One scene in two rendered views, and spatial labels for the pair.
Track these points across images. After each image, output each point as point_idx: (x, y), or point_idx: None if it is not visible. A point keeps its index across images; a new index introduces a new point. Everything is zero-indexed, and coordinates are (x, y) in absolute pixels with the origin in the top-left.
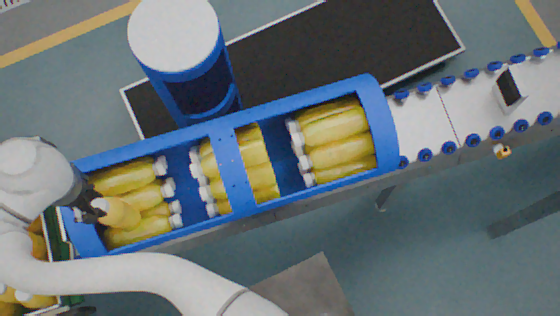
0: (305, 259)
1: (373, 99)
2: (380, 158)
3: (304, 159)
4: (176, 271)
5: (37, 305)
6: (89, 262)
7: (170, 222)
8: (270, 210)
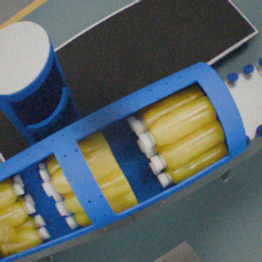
0: (170, 250)
1: (215, 88)
2: (231, 145)
3: (157, 160)
4: None
5: None
6: None
7: (39, 235)
8: None
